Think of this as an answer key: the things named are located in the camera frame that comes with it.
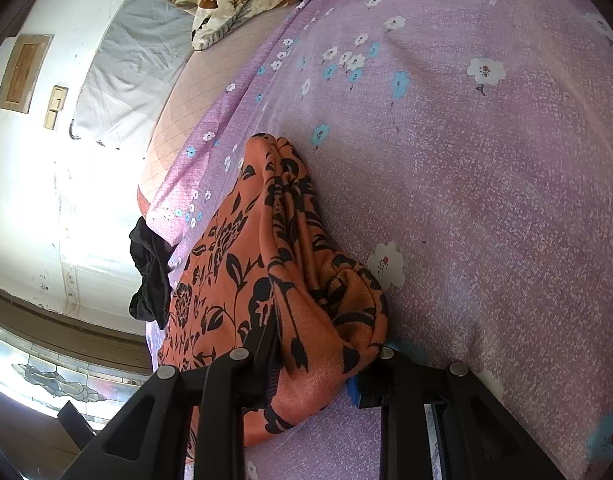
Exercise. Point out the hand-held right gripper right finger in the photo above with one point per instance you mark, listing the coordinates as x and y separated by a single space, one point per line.
366 390

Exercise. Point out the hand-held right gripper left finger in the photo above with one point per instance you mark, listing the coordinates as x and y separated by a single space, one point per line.
271 371

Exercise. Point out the orange black floral cloth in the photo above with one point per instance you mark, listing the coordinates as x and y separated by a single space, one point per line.
226 260

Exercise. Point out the stained glass window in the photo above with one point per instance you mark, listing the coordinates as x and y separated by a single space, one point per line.
46 375

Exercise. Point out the purple floral bed sheet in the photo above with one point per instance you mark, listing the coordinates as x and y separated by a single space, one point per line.
486 185

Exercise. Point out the pink checked mattress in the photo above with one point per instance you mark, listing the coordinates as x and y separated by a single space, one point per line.
186 110

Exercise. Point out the grey sheet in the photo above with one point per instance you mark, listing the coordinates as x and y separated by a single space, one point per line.
131 60

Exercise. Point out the beige wall switch plate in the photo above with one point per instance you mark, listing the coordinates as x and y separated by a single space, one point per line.
56 105

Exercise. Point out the wooden wall panel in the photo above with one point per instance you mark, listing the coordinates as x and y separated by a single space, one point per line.
24 72

